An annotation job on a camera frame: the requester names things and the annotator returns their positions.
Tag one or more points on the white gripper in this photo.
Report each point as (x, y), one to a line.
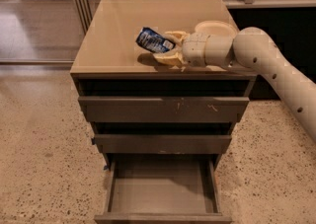
(194, 49)

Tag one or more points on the blue pepsi can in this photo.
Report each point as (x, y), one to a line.
(153, 42)

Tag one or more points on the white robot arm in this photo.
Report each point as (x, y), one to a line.
(251, 49)

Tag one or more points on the grey drawer cabinet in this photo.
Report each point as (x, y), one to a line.
(109, 50)

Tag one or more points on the top grey drawer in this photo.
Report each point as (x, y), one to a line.
(163, 101)

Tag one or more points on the grey drawer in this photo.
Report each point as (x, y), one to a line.
(162, 189)
(163, 101)
(163, 138)

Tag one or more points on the middle grey drawer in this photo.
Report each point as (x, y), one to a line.
(163, 138)

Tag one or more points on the bottom grey drawer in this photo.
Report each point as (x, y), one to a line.
(162, 189)

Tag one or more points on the white paper bowl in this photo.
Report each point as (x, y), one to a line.
(216, 28)

